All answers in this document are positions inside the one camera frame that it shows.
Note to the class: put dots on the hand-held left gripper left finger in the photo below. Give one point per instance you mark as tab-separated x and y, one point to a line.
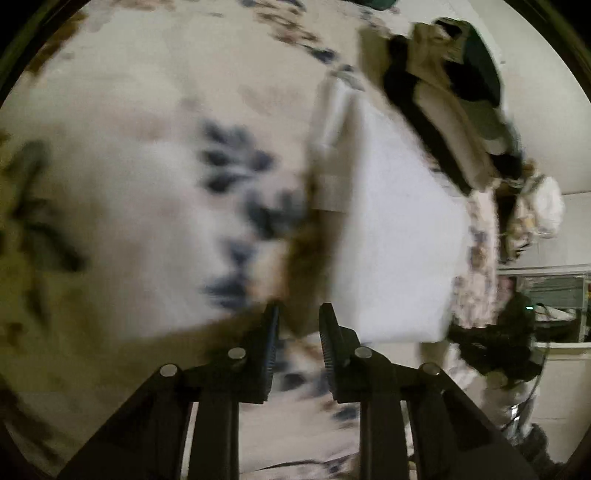
271	344

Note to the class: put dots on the pile of clothes on chair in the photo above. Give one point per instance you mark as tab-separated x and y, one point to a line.
542	207

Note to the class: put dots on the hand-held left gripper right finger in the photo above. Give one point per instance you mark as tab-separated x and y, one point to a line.
328	346

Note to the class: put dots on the white t-shirt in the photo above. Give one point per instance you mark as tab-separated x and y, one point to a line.
397	230

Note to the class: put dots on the bed with floral sheet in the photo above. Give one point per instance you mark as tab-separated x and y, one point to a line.
138	184

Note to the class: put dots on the dark green blanket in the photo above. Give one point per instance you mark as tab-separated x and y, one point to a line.
383	2

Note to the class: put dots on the stack of folded clothes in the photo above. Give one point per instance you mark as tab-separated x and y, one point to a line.
443	115

